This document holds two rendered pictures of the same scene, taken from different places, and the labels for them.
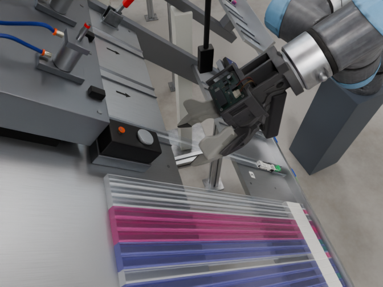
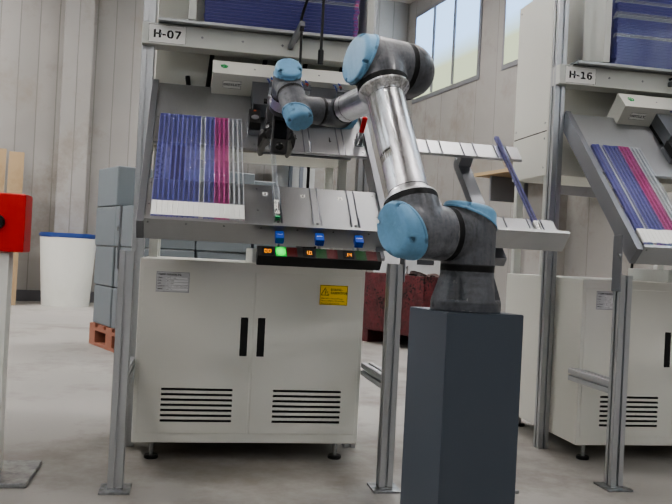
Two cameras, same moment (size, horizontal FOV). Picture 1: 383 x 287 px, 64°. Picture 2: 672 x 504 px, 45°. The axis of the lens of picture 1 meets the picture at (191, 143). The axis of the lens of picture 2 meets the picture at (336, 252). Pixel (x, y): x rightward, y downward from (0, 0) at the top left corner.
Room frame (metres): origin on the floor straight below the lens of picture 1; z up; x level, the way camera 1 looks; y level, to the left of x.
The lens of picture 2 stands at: (0.74, -2.40, 0.65)
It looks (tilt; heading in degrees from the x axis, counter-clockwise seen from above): 0 degrees down; 96
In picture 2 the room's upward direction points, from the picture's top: 3 degrees clockwise
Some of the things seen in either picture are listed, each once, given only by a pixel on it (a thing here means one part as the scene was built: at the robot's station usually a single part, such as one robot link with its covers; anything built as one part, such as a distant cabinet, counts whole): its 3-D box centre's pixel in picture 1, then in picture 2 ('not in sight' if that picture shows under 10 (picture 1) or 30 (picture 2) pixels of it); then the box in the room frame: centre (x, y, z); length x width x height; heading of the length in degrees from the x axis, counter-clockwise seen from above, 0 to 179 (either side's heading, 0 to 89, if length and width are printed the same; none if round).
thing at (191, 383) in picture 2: not in sight; (243, 349); (0.16, 0.37, 0.31); 0.70 x 0.65 x 0.62; 16
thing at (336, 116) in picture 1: (331, 124); (458, 437); (0.86, -0.64, 0.28); 0.18 x 0.18 x 0.55; 26
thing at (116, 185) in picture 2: not in sight; (198, 261); (-0.68, 2.80, 0.58); 1.16 x 0.78 x 1.15; 40
